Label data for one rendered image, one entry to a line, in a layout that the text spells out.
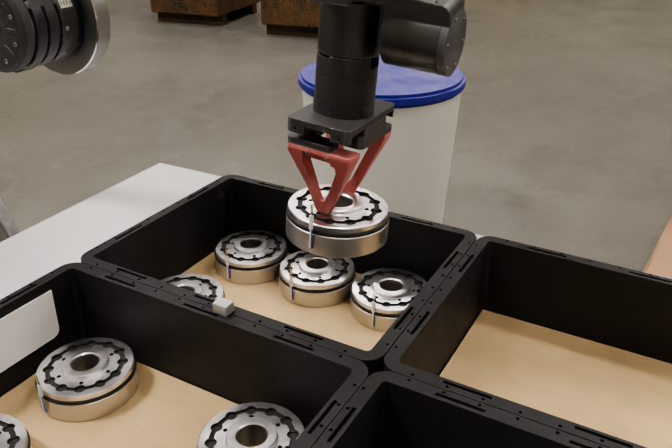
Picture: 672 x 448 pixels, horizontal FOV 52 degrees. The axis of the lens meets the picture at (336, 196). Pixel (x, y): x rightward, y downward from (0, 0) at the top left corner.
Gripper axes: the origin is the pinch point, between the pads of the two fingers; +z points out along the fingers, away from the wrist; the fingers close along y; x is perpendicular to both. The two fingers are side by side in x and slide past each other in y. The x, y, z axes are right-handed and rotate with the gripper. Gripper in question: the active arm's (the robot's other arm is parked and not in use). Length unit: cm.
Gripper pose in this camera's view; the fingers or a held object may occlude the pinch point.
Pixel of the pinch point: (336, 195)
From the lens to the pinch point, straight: 69.4
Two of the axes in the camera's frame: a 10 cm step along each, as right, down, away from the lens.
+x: -8.8, -2.7, 3.9
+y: 4.7, -3.6, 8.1
